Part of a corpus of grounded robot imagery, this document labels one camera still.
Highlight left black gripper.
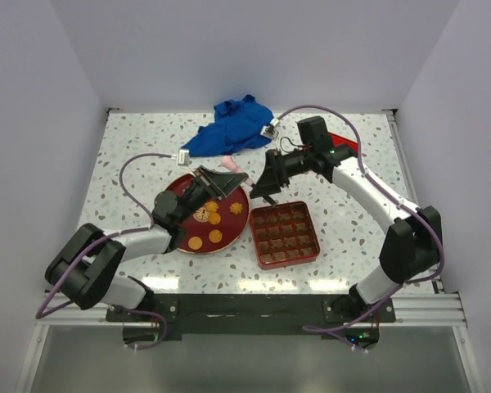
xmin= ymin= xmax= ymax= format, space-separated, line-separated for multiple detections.
xmin=175 ymin=165 xmax=247 ymax=225

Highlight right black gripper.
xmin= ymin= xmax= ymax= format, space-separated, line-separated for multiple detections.
xmin=250 ymin=147 xmax=313 ymax=200

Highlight pink metal tongs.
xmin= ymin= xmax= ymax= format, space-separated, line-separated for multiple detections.
xmin=220 ymin=156 xmax=255 ymax=187

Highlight flower cookie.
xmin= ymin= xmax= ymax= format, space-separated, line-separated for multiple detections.
xmin=229 ymin=202 xmax=244 ymax=215
xmin=205 ymin=201 xmax=218 ymax=213

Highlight round cookie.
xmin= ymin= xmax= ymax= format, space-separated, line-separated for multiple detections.
xmin=209 ymin=229 xmax=223 ymax=243
xmin=207 ymin=212 xmax=221 ymax=225
xmin=187 ymin=237 xmax=203 ymax=251

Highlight round dark red tray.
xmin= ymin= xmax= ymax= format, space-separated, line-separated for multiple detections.
xmin=152 ymin=174 xmax=250 ymax=254

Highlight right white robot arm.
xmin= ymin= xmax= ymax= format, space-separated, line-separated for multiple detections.
xmin=250 ymin=116 xmax=443 ymax=322

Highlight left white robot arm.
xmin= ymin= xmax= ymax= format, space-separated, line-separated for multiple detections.
xmin=45 ymin=165 xmax=248 ymax=321

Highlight red compartment cookie box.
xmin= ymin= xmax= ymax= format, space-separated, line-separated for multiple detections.
xmin=249 ymin=201 xmax=320 ymax=270

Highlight blue crumpled cloth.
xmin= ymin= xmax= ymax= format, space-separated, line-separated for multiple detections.
xmin=182 ymin=94 xmax=274 ymax=157

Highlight red square box lid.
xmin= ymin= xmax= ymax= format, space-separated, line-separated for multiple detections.
xmin=330 ymin=133 xmax=358 ymax=151

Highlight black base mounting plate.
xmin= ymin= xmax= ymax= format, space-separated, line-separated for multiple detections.
xmin=106 ymin=292 xmax=398 ymax=343

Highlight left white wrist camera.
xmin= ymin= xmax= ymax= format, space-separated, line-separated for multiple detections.
xmin=175 ymin=149 xmax=190 ymax=167

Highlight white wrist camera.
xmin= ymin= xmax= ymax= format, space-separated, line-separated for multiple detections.
xmin=175 ymin=149 xmax=190 ymax=167
xmin=260 ymin=124 xmax=279 ymax=140

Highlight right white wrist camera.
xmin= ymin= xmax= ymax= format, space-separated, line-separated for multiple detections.
xmin=260 ymin=124 xmax=279 ymax=140

